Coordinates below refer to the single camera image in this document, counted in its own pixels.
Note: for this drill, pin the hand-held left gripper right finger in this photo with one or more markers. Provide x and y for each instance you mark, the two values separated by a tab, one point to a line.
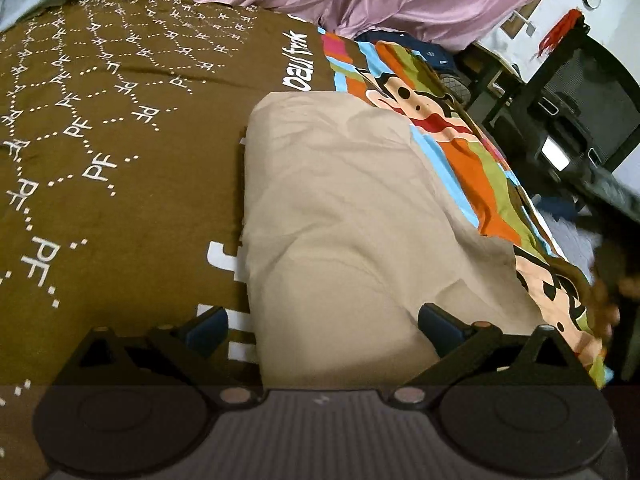
436	324

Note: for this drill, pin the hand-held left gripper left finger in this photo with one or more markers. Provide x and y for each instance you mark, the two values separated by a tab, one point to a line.
207	329

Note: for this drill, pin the beige garment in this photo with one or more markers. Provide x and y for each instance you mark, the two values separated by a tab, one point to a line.
340	230

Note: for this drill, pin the person's right hand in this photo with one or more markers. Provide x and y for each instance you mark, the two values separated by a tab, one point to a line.
605	305

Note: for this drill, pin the brown printed bedsheet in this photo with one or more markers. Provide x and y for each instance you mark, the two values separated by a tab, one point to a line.
100	170

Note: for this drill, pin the grey cloth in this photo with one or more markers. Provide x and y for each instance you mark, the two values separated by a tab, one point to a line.
610	190

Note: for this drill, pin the dark blue bag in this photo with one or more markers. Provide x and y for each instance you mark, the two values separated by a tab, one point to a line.
425	52

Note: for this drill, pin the black mesh chair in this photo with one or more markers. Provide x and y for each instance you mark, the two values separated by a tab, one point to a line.
585	85

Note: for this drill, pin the red tassel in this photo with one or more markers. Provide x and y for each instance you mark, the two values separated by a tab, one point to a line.
557	32

